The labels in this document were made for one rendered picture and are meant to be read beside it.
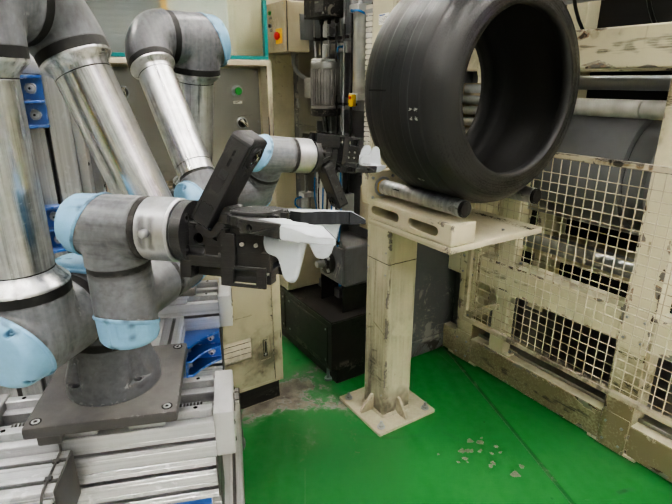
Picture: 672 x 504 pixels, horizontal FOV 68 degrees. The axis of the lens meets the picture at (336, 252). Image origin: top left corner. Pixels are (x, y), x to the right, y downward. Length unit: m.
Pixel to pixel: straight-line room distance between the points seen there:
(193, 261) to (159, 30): 0.72
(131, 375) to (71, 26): 0.52
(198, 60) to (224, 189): 0.74
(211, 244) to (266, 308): 1.31
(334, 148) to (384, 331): 0.85
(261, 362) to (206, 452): 1.03
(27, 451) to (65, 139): 0.53
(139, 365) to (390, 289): 1.02
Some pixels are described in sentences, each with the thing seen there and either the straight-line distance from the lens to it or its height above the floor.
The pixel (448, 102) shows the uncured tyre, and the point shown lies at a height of 1.16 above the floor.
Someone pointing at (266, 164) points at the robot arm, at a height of 1.05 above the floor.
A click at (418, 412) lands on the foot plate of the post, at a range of 2.02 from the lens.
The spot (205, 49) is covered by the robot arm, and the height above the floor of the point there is 1.27.
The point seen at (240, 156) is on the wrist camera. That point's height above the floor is 1.13.
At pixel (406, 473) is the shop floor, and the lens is 1.79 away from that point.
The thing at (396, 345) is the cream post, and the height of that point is 0.30.
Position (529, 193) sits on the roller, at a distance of 1.50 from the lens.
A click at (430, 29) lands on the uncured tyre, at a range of 1.22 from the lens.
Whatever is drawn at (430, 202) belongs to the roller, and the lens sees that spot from 1.36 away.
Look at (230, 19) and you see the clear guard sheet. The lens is 1.71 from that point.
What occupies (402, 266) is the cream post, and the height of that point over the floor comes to 0.61.
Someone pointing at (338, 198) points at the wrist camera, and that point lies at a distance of 1.14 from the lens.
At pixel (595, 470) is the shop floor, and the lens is 1.97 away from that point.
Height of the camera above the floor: 1.21
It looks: 19 degrees down
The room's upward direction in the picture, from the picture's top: straight up
